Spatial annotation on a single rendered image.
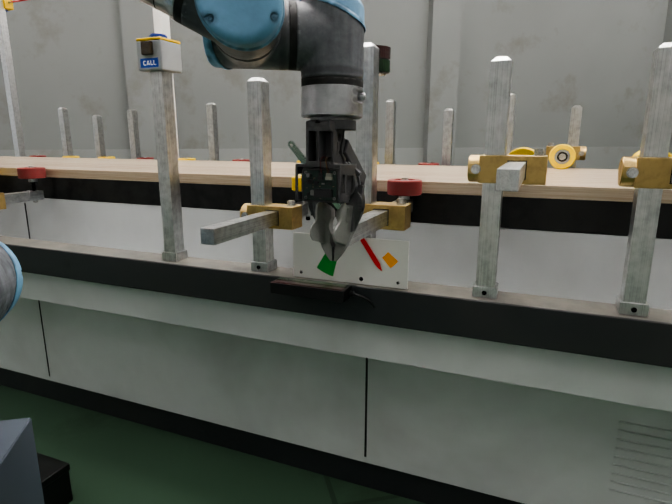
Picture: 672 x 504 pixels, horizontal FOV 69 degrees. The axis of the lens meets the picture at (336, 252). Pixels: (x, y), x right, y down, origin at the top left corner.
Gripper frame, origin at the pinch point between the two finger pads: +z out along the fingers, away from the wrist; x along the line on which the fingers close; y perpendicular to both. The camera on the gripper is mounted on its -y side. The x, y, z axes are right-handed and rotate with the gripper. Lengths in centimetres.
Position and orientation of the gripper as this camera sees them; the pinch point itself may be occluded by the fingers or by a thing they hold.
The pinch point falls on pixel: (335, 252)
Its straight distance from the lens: 78.1
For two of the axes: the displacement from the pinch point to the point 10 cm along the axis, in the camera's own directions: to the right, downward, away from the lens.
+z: -0.1, 9.8, 1.9
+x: 9.2, 0.9, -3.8
